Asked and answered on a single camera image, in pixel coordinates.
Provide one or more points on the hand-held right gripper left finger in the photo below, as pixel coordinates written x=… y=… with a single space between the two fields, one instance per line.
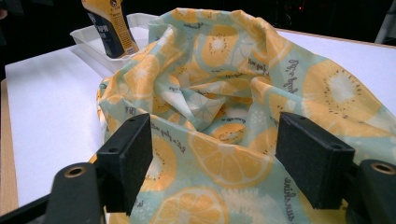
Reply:
x=127 y=155

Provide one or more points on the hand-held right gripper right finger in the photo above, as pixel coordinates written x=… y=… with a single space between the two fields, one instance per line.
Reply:
x=311 y=161

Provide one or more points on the citrus print cloth bag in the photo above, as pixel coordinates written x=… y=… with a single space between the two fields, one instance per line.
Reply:
x=224 y=161

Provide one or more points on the white plastic tray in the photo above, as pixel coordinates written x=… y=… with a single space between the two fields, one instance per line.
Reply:
x=93 y=40

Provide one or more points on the yellow and dark blue carton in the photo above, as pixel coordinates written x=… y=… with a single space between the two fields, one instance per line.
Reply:
x=115 y=28

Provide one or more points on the grey metal stand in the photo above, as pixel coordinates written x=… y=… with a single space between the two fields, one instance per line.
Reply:
x=387 y=21

